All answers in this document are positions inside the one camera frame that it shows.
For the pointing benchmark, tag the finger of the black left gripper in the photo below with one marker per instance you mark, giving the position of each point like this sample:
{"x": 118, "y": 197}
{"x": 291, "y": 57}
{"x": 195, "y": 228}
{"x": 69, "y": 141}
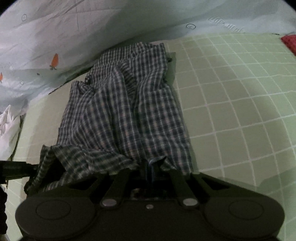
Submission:
{"x": 11, "y": 170}

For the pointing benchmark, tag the green grid bed sheet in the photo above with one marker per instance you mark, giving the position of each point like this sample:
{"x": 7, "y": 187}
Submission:
{"x": 236, "y": 94}

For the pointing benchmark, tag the blue white plaid shirt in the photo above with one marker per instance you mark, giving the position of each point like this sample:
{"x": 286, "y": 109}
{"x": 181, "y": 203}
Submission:
{"x": 124, "y": 114}

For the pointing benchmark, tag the white carrot print duvet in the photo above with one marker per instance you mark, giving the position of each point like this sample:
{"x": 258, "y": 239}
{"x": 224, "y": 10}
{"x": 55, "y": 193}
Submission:
{"x": 45, "y": 44}

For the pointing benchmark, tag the red folded garment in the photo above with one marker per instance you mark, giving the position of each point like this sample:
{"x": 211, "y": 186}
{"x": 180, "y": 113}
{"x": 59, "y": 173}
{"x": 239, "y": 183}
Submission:
{"x": 290, "y": 42}

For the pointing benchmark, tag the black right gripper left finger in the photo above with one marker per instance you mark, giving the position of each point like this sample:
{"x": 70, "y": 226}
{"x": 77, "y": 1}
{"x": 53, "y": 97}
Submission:
{"x": 126, "y": 187}

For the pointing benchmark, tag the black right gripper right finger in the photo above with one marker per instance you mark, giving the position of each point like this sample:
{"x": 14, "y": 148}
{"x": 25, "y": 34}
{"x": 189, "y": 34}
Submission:
{"x": 186, "y": 189}

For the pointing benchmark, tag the white crumpled cloth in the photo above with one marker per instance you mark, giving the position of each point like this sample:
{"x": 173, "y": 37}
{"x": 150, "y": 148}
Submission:
{"x": 10, "y": 128}

